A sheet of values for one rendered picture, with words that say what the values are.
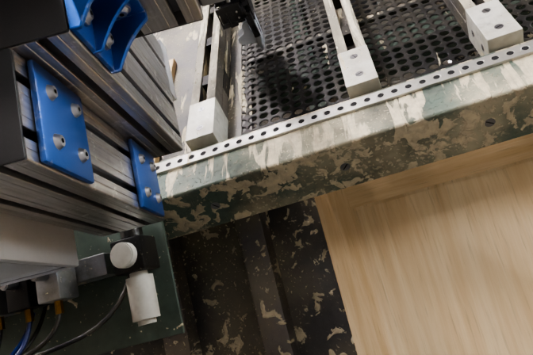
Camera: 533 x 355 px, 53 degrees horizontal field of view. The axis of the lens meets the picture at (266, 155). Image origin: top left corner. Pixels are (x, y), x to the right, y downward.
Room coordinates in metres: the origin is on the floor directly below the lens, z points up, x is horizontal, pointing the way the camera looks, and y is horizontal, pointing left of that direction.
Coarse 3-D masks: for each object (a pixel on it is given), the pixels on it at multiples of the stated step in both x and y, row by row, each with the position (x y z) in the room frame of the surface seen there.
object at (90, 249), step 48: (96, 240) 1.00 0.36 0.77; (144, 240) 0.92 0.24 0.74; (0, 288) 0.90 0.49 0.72; (48, 288) 0.91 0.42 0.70; (96, 288) 1.00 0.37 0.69; (144, 288) 0.92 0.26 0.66; (0, 336) 0.95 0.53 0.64; (48, 336) 0.92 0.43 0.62; (96, 336) 1.01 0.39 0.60; (144, 336) 0.99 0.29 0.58
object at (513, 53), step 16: (512, 48) 0.87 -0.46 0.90; (528, 48) 0.86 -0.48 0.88; (464, 64) 0.89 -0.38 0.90; (480, 64) 0.88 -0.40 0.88; (496, 64) 0.87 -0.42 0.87; (416, 80) 0.91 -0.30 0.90; (432, 80) 0.89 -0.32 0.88; (448, 80) 0.89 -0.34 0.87; (368, 96) 0.93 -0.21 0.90; (384, 96) 0.91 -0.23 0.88; (400, 96) 0.90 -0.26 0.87; (320, 112) 0.95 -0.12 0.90; (336, 112) 0.93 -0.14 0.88; (352, 112) 0.92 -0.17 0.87; (272, 128) 0.97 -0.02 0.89; (288, 128) 0.95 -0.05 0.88; (224, 144) 0.99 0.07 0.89; (240, 144) 0.97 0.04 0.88; (176, 160) 1.01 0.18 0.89; (192, 160) 0.99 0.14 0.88
